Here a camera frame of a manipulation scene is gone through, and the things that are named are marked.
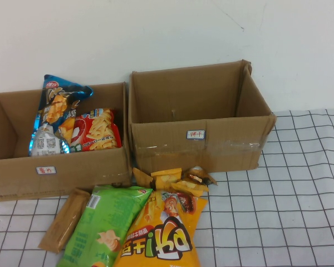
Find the small dark-yellow snack packet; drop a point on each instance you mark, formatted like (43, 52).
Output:
(142, 179)

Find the red fries snack bag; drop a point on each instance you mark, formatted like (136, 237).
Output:
(100, 130)

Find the brown wrapped snack bar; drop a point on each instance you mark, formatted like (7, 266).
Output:
(64, 219)

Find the small orange cracker packet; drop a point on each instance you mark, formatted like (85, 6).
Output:
(165, 178)

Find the small brown pie packet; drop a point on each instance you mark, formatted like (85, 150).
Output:
(197, 173)

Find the small yellow biscuit packet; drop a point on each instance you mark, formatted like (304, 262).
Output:
(189, 187)

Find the taped brown cardboard box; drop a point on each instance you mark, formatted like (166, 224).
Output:
(225, 144)

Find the long brown cardboard box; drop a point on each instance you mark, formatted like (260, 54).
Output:
(72, 172)

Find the green barcode chip bag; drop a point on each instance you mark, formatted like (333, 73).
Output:
(105, 217)

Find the orange-yellow chip bag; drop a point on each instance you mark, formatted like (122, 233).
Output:
(161, 242)

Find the blue chip bag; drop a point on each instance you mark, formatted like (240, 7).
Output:
(55, 111)

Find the white black-grid tablecloth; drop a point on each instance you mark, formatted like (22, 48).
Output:
(267, 222)

